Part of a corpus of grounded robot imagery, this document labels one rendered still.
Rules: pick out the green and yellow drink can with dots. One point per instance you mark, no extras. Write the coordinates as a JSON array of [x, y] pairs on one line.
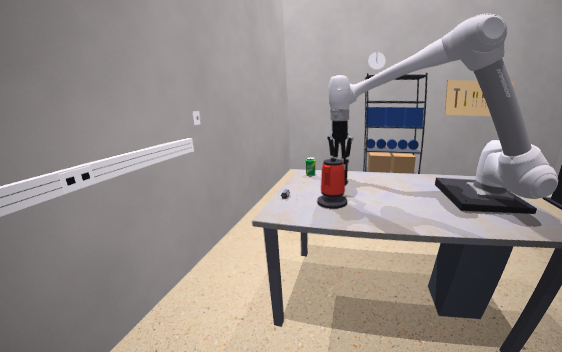
[[310, 167]]

